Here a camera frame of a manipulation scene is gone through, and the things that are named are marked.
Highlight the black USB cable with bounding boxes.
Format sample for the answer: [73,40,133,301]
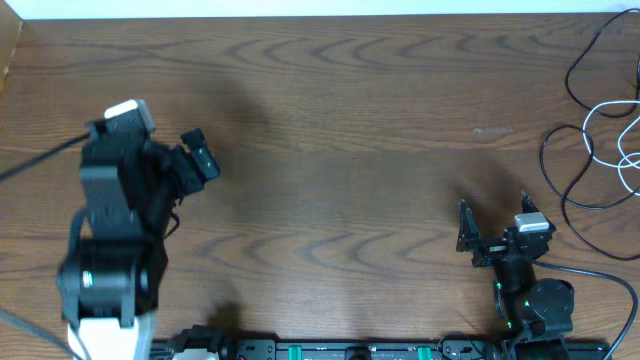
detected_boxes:
[538,123,640,261]

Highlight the white USB cable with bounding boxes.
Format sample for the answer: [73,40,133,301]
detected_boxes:
[581,98,640,197]

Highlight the thin black cable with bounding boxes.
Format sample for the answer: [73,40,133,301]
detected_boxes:
[564,7,640,120]

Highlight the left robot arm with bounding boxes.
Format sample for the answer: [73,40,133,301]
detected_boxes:
[57,117,220,359]

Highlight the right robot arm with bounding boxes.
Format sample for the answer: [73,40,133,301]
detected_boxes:
[456,194,575,359]

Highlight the cardboard box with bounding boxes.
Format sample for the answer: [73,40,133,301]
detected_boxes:
[0,0,24,92]

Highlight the right camera cable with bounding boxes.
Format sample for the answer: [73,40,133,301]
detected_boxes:
[529,259,640,360]

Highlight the camera cable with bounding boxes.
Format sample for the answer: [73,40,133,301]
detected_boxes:
[0,132,94,360]
[529,259,640,360]

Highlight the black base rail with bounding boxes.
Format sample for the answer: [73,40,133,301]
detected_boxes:
[148,325,609,360]

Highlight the left camera cable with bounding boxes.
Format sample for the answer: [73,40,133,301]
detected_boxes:
[0,132,94,360]

